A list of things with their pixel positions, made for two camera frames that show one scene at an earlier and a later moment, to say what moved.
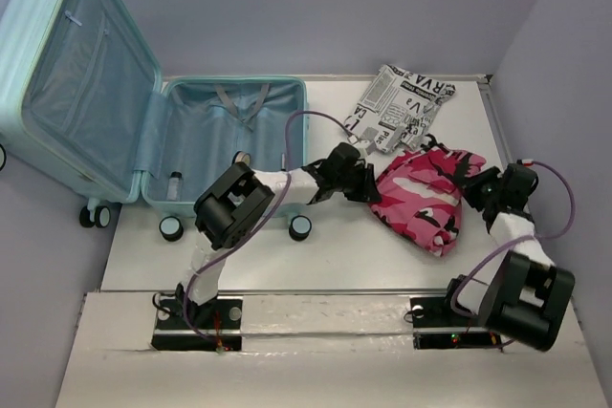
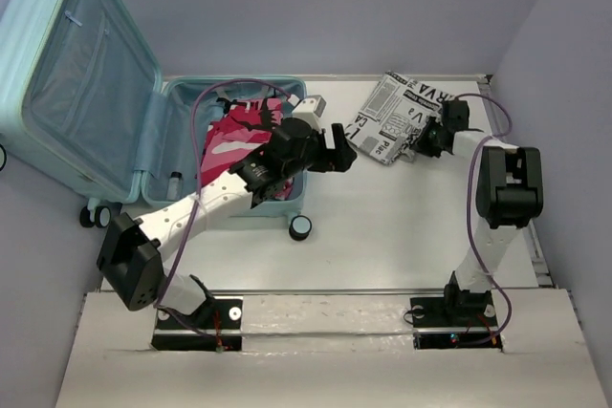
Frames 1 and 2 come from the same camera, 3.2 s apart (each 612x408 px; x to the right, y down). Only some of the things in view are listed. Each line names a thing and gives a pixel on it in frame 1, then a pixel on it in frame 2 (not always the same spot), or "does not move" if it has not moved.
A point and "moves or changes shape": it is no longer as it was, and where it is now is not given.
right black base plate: x=438 y=326 does not move
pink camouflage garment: x=420 y=195 → x=246 y=128
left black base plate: x=183 y=325 does not move
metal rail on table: x=286 y=290 does not move
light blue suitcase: x=85 y=104 does not move
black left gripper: x=366 y=191 → x=337 y=160
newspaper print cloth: x=396 y=108 moves or changes shape
